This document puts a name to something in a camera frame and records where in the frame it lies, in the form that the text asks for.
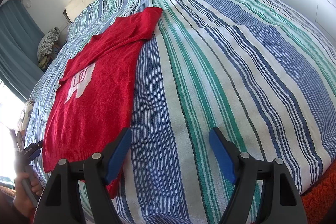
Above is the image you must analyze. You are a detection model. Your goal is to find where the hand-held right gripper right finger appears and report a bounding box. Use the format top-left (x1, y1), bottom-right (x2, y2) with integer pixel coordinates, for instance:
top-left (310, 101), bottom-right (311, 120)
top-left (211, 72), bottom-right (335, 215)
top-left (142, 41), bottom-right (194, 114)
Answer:
top-left (209, 127), bottom-right (308, 224)

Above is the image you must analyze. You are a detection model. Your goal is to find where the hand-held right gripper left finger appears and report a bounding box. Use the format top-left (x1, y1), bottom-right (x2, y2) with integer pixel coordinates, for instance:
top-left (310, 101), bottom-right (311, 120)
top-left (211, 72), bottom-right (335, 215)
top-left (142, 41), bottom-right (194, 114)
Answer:
top-left (34, 127), bottom-right (132, 224)

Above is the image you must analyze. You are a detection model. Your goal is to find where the red sweater with white dog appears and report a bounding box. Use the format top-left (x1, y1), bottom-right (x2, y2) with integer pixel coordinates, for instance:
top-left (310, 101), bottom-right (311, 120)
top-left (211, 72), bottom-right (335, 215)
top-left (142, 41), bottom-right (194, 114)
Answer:
top-left (42, 7), bottom-right (163, 199)

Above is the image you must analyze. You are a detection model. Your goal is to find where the person's left hand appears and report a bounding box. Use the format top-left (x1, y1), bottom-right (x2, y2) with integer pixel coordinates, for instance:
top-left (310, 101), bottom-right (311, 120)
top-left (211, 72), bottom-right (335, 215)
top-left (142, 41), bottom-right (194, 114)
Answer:
top-left (13, 170), bottom-right (44, 218)

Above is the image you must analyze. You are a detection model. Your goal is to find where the patterned beige pillow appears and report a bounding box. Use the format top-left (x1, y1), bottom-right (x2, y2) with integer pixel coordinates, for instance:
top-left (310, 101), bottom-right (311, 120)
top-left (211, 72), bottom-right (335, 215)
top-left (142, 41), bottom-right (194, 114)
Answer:
top-left (17, 99), bottom-right (35, 135)

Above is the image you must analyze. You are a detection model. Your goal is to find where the striped blue green bedspread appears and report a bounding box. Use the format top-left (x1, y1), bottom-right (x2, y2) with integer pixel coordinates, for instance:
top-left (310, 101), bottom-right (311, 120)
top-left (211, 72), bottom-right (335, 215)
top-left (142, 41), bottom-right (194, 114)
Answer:
top-left (25, 0), bottom-right (336, 224)

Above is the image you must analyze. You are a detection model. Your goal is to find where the checkered folded cloth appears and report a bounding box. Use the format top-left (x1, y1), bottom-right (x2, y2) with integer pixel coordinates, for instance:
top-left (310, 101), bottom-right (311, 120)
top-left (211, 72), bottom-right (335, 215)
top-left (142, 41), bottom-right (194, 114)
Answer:
top-left (37, 27), bottom-right (61, 62)

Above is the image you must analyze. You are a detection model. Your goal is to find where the teal curtain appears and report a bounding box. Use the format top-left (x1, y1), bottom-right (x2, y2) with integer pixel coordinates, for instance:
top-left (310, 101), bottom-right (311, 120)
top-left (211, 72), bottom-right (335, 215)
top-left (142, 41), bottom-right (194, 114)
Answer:
top-left (0, 0), bottom-right (45, 96)

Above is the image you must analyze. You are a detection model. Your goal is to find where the orange fleece clothing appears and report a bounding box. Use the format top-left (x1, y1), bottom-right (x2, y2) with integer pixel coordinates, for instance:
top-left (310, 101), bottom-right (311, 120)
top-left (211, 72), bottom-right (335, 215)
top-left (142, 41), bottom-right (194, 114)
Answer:
top-left (301, 166), bottom-right (336, 224)

